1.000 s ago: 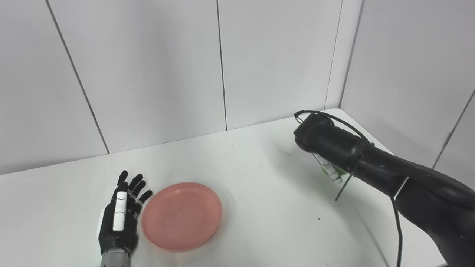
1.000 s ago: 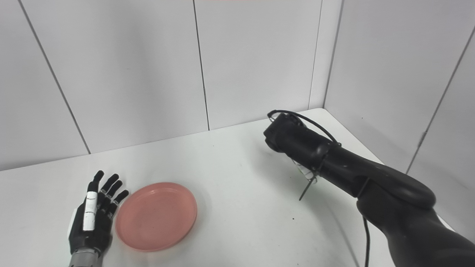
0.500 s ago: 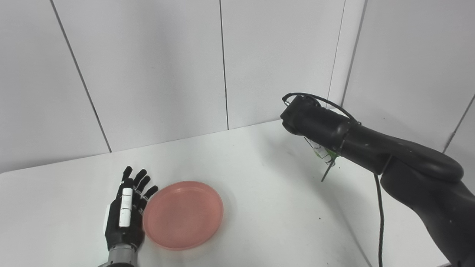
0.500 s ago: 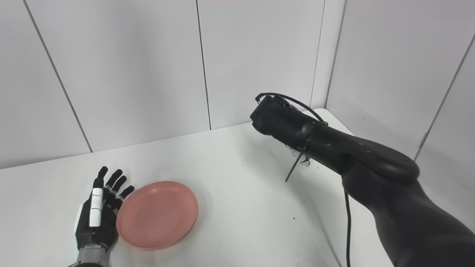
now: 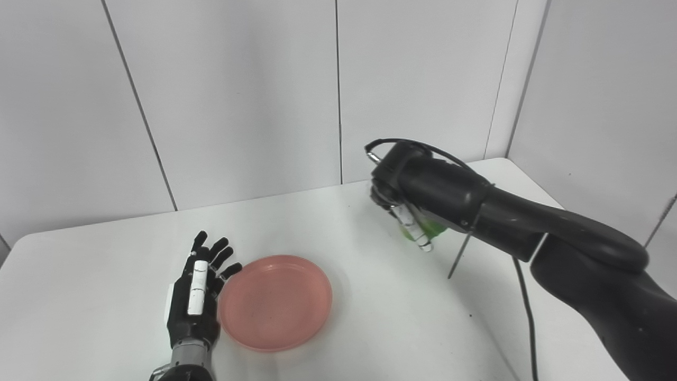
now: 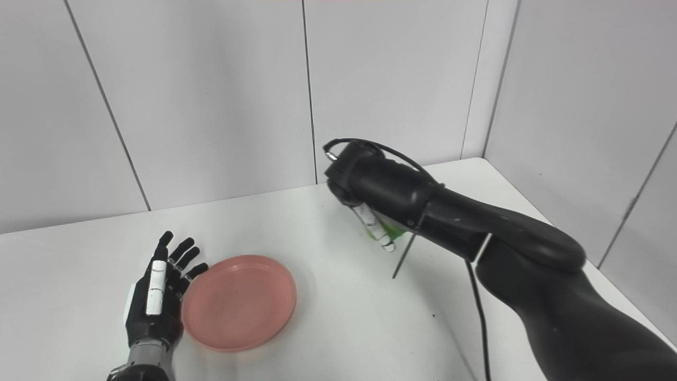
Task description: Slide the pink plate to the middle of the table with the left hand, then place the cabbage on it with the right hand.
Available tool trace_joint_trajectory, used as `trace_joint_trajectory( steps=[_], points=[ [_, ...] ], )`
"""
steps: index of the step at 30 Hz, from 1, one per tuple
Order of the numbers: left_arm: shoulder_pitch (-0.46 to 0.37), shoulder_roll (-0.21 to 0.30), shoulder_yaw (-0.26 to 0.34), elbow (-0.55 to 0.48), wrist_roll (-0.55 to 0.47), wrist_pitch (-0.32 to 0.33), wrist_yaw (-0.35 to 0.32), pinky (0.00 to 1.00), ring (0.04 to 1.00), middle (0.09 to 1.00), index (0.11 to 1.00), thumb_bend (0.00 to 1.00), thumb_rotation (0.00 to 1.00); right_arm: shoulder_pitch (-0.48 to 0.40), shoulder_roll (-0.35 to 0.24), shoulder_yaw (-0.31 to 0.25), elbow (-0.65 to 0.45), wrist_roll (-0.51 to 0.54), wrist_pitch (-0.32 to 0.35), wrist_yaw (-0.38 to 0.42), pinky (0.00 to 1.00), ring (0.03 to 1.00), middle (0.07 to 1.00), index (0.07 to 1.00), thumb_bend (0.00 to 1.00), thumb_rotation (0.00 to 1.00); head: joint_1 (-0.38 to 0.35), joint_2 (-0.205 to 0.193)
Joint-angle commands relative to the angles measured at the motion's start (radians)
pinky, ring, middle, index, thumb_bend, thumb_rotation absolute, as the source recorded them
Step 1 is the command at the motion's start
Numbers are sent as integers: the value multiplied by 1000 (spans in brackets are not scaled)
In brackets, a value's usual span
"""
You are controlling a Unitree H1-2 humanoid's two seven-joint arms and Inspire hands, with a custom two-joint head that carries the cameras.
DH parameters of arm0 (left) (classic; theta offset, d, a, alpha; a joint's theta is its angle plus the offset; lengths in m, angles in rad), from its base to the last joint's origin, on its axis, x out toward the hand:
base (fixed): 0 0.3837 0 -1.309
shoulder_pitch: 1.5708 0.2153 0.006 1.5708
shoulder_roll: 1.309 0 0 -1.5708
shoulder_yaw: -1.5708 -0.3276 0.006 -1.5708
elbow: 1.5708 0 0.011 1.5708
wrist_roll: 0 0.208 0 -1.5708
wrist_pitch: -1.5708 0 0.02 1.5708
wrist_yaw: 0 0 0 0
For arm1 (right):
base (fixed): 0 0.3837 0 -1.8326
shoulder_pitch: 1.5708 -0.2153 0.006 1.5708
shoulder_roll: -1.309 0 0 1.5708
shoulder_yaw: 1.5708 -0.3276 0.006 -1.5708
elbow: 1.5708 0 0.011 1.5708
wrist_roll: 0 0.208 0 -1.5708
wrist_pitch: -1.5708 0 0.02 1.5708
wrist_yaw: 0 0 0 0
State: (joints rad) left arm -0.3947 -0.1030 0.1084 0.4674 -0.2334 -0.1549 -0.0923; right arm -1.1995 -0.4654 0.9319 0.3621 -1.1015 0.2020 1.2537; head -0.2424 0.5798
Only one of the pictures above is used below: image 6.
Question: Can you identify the pink round plate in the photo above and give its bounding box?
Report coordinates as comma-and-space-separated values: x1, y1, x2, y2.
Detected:
181, 255, 297, 352

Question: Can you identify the grey zip tie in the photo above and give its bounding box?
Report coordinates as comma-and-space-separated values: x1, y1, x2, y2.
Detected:
392, 212, 427, 279

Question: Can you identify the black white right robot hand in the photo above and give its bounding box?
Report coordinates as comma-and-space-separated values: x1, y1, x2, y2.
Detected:
352, 203, 397, 253

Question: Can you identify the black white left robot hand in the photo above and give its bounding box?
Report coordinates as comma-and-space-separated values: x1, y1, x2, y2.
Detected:
124, 231, 209, 350

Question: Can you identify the green white toy cabbage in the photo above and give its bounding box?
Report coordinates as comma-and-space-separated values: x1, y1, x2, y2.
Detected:
365, 214, 409, 244

